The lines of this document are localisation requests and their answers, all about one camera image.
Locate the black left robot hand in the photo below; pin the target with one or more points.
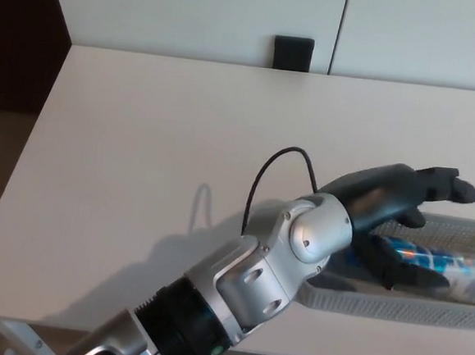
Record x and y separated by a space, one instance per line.
378 197

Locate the blue and white shampoo bottle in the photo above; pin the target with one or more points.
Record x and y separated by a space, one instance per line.
436 261

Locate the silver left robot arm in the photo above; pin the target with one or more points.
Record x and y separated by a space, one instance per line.
255 269

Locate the small grey mesh container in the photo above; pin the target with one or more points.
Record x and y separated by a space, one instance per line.
375 309

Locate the white metal table leg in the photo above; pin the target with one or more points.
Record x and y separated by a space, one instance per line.
23 333

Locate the dark brown cabinet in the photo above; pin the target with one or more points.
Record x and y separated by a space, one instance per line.
18 37

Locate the black rectangular wall box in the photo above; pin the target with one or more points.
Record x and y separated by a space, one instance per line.
293 53

